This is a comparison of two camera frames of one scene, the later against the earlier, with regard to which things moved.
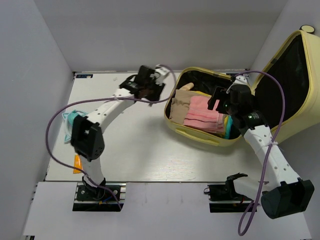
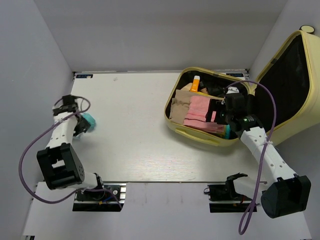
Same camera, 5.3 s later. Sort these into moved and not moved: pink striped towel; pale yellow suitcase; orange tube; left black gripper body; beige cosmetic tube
Moved: left black gripper body; orange tube
Not moved: pale yellow suitcase; pink striped towel; beige cosmetic tube
